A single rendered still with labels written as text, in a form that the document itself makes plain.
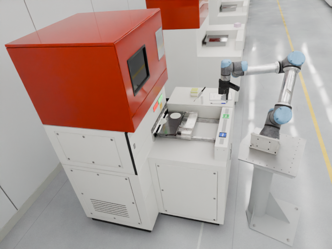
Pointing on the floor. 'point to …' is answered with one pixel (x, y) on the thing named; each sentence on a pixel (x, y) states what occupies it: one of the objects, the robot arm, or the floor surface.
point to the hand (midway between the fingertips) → (227, 102)
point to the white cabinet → (191, 188)
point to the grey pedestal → (270, 210)
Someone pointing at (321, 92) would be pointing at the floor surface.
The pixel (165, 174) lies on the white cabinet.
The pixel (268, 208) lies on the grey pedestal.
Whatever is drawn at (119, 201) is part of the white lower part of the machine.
